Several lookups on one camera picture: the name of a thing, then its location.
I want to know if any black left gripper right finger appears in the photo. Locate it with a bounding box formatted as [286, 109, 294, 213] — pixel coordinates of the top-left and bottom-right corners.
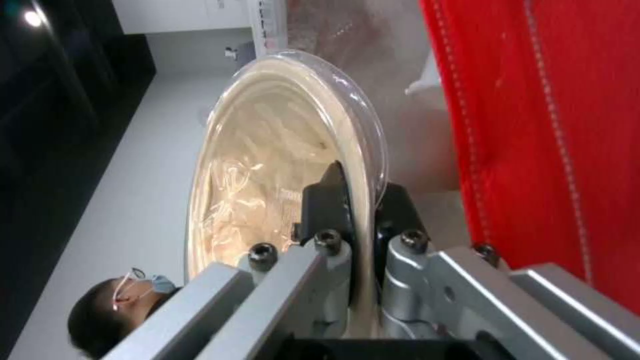
[375, 181, 640, 360]

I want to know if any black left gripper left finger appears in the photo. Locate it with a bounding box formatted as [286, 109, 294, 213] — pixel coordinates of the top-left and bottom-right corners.
[99, 160, 364, 360]

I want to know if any beige takeout bowl clear lid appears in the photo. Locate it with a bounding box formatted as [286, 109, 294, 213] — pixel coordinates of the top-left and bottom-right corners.
[187, 47, 389, 338]

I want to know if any red takeout bag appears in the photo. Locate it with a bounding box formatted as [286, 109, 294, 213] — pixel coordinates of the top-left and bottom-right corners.
[418, 0, 640, 327]

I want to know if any clear crinkled plastic bag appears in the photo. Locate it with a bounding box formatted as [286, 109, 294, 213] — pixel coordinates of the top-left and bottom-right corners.
[284, 0, 431, 55]

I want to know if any white cabinet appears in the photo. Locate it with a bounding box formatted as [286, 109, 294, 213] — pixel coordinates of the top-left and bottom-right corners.
[119, 0, 289, 50]

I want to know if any dark glossy cabinet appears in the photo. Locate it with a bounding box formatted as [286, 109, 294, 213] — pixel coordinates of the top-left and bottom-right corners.
[0, 0, 157, 290]

